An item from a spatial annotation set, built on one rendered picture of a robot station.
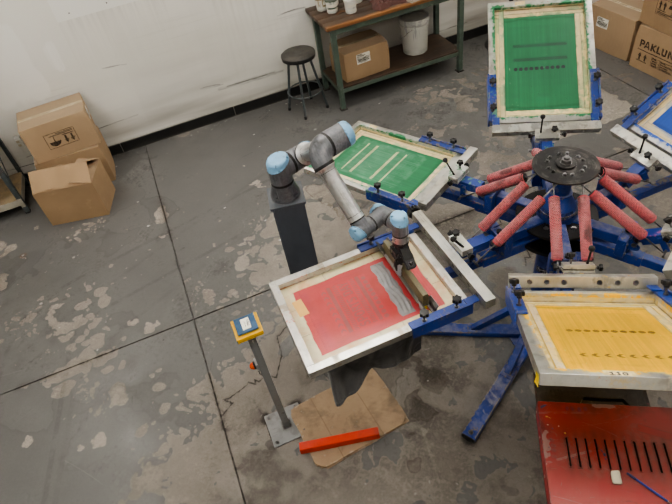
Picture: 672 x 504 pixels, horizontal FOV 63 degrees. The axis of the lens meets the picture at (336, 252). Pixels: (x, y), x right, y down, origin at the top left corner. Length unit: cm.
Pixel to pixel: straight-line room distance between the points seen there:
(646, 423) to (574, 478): 33
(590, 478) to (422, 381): 161
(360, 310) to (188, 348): 169
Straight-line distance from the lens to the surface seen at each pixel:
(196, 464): 347
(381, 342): 241
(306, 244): 301
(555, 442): 209
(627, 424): 218
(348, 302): 262
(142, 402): 383
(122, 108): 599
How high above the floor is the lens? 294
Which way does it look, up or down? 44 degrees down
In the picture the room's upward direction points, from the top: 11 degrees counter-clockwise
